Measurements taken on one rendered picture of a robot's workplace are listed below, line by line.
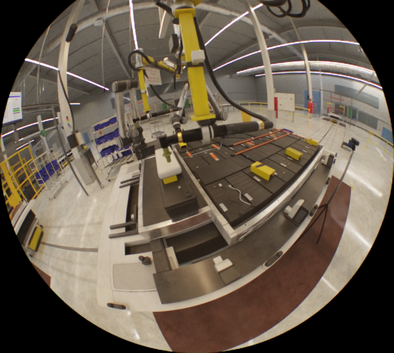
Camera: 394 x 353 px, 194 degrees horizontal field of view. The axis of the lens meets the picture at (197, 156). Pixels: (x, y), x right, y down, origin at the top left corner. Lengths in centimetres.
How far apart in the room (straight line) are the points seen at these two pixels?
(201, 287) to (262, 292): 103
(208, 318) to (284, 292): 78
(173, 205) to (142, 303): 56
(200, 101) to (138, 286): 87
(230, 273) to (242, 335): 128
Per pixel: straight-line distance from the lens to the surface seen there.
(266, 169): 76
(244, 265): 60
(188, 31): 50
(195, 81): 41
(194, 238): 76
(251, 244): 63
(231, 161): 89
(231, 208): 57
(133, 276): 75
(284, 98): 899
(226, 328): 158
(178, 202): 50
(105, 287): 87
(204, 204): 61
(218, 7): 906
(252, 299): 152
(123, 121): 183
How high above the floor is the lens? 146
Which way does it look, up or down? 26 degrees down
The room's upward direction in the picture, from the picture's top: 9 degrees counter-clockwise
